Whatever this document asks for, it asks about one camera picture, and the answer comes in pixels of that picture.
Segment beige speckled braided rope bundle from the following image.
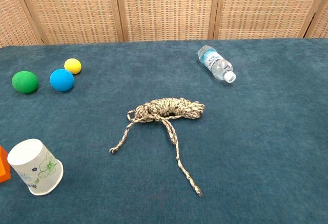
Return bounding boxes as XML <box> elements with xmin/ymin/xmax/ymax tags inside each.
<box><xmin>109</xmin><ymin>97</ymin><xmax>206</xmax><ymax>198</ymax></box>

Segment clear plastic water bottle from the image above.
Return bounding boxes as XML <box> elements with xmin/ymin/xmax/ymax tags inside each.
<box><xmin>197</xmin><ymin>45</ymin><xmax>237</xmax><ymax>84</ymax></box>

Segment dark blue table cloth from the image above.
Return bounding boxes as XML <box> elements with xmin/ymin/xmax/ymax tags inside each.
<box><xmin>0</xmin><ymin>38</ymin><xmax>328</xmax><ymax>224</ymax></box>

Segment woven rattan folding screen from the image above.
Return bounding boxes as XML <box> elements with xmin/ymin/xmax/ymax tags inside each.
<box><xmin>0</xmin><ymin>0</ymin><xmax>328</xmax><ymax>48</ymax></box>

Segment yellow foam ball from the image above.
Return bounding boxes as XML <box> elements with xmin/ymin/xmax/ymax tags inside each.
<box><xmin>64</xmin><ymin>58</ymin><xmax>83</xmax><ymax>75</ymax></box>

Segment blue foam ball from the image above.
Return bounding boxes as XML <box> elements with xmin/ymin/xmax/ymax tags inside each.
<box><xmin>49</xmin><ymin>69</ymin><xmax>75</xmax><ymax>92</ymax></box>

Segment green foam ball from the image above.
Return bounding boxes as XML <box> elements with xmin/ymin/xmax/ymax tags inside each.
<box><xmin>11</xmin><ymin>71</ymin><xmax>39</xmax><ymax>94</ymax></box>

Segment white floral paper cup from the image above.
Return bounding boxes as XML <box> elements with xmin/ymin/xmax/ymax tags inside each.
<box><xmin>7</xmin><ymin>138</ymin><xmax>64</xmax><ymax>196</ymax></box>

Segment orange plastic block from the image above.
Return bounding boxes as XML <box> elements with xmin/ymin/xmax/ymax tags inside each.
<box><xmin>0</xmin><ymin>146</ymin><xmax>12</xmax><ymax>184</ymax></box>

